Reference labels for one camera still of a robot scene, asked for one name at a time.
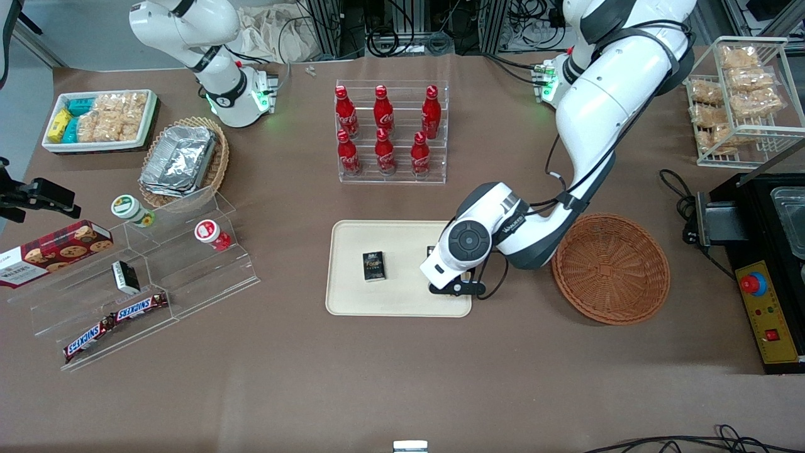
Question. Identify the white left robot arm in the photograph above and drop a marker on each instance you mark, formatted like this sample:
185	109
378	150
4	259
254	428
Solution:
597	107

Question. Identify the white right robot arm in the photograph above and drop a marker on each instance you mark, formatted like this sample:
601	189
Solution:
214	50

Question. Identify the beige plastic tray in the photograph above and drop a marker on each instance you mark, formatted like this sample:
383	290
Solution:
390	296

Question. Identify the brown round wicker basket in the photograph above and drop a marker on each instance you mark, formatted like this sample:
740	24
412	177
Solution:
613	270

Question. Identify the light oval wicker basket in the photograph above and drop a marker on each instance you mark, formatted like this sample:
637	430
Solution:
219	157

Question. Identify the red tartan cookie box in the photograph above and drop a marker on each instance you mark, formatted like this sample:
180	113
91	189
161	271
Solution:
50	255

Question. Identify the small black box gold print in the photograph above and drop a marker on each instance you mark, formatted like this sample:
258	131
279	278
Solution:
374	266

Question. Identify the teal snack packet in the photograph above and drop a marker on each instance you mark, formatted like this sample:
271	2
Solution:
70	131
80	106

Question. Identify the white rectangular snack bin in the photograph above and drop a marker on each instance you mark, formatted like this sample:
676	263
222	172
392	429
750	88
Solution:
100	146

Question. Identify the yellow snack packet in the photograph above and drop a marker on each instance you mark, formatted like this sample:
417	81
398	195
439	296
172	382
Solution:
58	124

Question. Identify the green lid yogurt cup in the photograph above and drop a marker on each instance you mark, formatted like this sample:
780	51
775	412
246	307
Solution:
129	209

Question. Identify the clear bag of rice crackers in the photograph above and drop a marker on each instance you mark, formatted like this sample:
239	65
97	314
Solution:
104	129
122	107

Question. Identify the small black white box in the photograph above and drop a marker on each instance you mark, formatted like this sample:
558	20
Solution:
126	277

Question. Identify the red cola bottle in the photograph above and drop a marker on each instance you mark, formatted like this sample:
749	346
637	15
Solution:
348	116
385	156
349	157
431	113
420	158
383	112

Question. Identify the clear acrylic bottle rack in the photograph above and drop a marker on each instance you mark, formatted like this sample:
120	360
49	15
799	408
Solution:
393	157

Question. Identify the stack of foil trays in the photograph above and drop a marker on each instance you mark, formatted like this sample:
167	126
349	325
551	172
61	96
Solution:
179	160

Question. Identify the snickers chocolate bar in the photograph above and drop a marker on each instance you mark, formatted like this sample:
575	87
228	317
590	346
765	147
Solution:
141	307
88	340

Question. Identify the clear acrylic step shelf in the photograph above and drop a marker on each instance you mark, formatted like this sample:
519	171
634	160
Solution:
188	277

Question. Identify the red lid yogurt cup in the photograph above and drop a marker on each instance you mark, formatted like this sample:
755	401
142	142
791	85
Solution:
209	233

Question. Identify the small white grey device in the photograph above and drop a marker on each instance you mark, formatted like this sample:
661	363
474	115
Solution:
410	447

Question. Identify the crumpled white cloth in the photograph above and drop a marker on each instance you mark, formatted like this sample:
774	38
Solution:
270	34

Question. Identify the red emergency stop button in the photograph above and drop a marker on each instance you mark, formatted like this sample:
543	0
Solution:
753	284

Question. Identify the clear bag of fried snacks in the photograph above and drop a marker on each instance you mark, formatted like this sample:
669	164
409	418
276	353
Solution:
705	92
707	116
717	139
739	56
758	104
749	78

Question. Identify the black machine with yellow panel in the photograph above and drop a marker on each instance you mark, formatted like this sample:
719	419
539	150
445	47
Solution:
764	239

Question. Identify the clear plastic container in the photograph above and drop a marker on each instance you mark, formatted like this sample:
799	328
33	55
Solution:
791	220

